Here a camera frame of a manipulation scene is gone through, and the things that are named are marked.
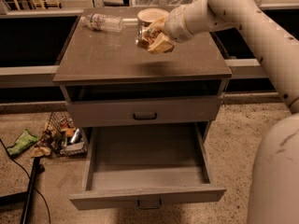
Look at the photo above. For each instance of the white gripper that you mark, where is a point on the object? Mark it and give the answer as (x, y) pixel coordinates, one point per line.
(176, 26)

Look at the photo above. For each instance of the orange soda can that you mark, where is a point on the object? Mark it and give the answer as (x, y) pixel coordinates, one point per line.
(146, 36)

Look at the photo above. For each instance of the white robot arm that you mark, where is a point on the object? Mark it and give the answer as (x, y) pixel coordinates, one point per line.
(274, 190)

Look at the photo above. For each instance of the grey drawer cabinet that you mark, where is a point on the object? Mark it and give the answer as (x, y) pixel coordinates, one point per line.
(102, 66)

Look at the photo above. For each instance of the closed grey drawer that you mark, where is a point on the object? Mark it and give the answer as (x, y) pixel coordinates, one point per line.
(144, 111)

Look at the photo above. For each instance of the open grey drawer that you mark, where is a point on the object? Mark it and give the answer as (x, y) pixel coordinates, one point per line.
(146, 167)

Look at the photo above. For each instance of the white bowl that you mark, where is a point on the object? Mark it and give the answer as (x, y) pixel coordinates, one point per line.
(149, 15)

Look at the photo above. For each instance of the clear plastic water bottle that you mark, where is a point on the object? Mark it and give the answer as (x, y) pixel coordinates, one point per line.
(101, 22)

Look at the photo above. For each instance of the yellow snack bag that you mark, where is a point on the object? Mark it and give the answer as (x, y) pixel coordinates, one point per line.
(40, 152)

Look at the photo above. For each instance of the green chip bag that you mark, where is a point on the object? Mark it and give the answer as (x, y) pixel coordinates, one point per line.
(24, 141)

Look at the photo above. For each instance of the black stand leg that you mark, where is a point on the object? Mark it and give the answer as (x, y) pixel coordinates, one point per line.
(26, 198)

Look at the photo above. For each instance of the wire basket with items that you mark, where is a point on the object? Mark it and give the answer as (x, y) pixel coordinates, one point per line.
(67, 138)

